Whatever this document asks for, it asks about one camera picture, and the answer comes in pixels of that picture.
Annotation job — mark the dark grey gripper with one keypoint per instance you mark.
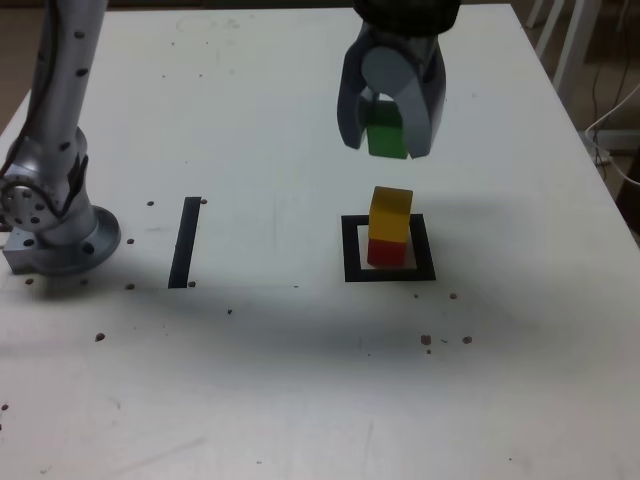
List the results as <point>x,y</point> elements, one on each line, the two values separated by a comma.
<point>405,40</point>

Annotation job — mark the green cube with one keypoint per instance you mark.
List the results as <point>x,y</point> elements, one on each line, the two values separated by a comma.
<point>385,142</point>

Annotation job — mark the yellow cube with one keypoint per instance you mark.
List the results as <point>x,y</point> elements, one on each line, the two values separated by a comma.
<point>390,215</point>

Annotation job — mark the red cube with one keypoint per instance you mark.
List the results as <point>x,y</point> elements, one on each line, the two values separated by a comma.
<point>385,254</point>

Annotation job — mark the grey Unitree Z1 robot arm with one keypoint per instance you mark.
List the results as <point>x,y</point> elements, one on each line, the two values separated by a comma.
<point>60,125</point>

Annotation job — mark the black tape square outline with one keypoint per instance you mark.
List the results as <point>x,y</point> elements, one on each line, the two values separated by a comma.
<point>350,250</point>

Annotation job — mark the white furniture leg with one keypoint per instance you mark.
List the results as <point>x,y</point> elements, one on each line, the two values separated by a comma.
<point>533,12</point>
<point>573,45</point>
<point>549,22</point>

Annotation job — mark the black tape strip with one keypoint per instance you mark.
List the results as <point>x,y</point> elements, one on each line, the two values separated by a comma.
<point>182,250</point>

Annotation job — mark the dark brown furniture piece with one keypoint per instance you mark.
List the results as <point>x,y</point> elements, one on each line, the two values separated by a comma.
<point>631,200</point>

